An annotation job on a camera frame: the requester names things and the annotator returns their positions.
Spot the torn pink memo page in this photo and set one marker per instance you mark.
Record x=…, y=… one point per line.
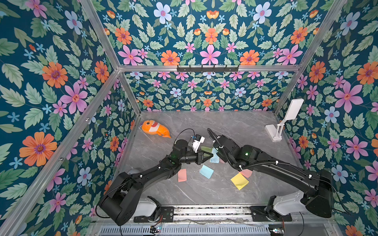
x=182, y=175

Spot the black hook rail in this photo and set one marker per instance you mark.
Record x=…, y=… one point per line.
x=207, y=68

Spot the orange clownfish plush toy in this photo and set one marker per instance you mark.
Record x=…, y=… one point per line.
x=152, y=127

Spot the yellow memo pad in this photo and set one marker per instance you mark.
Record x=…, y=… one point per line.
x=239, y=181

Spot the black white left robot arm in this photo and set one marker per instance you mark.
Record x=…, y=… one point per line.
x=122, y=200

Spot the torn blue memo page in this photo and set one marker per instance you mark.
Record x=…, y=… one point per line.
x=206, y=171

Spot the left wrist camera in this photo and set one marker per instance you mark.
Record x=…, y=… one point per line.
x=197, y=141

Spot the white phone stand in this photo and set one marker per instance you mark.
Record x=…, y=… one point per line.
x=275, y=131

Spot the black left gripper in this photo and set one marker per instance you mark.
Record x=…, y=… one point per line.
x=198, y=157

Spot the green memo pad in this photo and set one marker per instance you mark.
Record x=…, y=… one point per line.
x=206, y=149

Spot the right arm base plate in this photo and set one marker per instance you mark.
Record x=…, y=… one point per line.
x=266, y=213

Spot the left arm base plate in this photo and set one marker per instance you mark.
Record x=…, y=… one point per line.
x=166, y=214

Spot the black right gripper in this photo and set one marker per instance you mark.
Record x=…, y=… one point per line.
x=218, y=142

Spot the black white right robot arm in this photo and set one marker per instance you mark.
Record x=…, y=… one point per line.
x=315, y=189

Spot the large pink memo pad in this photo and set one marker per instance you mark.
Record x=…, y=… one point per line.
x=246, y=173

